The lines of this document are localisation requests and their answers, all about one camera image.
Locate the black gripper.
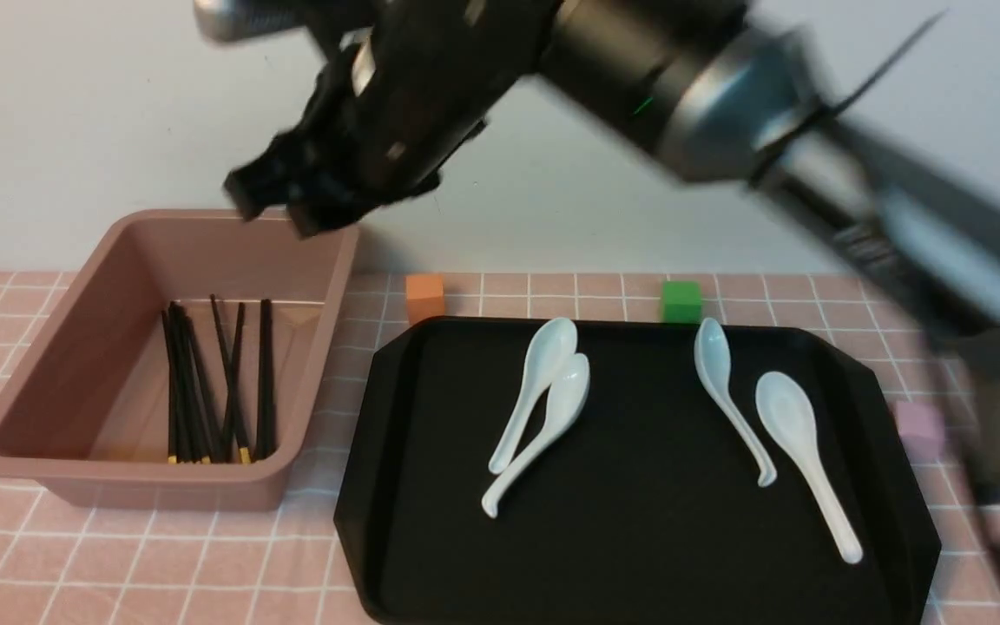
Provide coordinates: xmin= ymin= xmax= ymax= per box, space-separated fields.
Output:
xmin=223 ymin=1 xmax=560 ymax=239

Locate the black chopstick gold band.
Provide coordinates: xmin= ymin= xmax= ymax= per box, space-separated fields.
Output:
xmin=254 ymin=299 xmax=275 ymax=460
xmin=220 ymin=302 xmax=249 ymax=464

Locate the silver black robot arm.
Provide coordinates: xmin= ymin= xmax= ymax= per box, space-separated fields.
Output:
xmin=192 ymin=1 xmax=1000 ymax=578

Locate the orange cube block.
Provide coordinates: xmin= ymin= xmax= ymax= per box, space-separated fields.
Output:
xmin=405 ymin=273 xmax=447 ymax=325

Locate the black chopstick in bin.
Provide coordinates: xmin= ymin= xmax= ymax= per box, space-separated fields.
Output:
xmin=169 ymin=301 xmax=212 ymax=465
xmin=209 ymin=295 xmax=252 ymax=464
xmin=161 ymin=309 xmax=181 ymax=465
xmin=179 ymin=307 xmax=225 ymax=464

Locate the pink plastic bin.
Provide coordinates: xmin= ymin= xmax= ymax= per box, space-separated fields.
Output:
xmin=0 ymin=209 xmax=360 ymax=511

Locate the white ceramic spoon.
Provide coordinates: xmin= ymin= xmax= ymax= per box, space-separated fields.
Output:
xmin=488 ymin=318 xmax=578 ymax=475
xmin=755 ymin=371 xmax=864 ymax=564
xmin=481 ymin=353 xmax=590 ymax=519
xmin=694 ymin=317 xmax=777 ymax=488

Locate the green cube block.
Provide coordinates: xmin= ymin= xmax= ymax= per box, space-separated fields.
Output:
xmin=660 ymin=280 xmax=705 ymax=325

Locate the black plastic tray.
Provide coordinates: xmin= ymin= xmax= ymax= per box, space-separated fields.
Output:
xmin=334 ymin=317 xmax=941 ymax=624

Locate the pink cube block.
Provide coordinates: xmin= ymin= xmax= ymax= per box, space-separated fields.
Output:
xmin=892 ymin=400 xmax=947 ymax=464

